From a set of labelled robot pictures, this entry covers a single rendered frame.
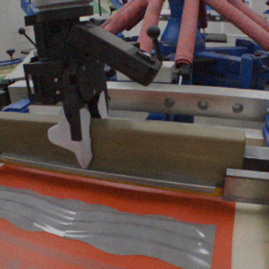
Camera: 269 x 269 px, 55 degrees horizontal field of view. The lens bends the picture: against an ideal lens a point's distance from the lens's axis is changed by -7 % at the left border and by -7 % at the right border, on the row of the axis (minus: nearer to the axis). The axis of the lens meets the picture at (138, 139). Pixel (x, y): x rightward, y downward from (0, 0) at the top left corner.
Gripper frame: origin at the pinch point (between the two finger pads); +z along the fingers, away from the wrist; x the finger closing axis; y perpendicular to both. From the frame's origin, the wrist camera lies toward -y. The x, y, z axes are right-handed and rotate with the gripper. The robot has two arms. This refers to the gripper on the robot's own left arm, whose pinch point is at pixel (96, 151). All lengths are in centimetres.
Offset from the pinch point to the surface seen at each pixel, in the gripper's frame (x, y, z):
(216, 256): 10.1, -18.3, 5.8
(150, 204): 3.0, -8.7, 5.7
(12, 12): -412, 371, -28
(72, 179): 0.3, 4.9, 5.7
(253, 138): -13.6, -23.3, 2.4
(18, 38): -412, 366, 25
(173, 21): -79, 2, -12
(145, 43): -47.3, 5.3, -8.1
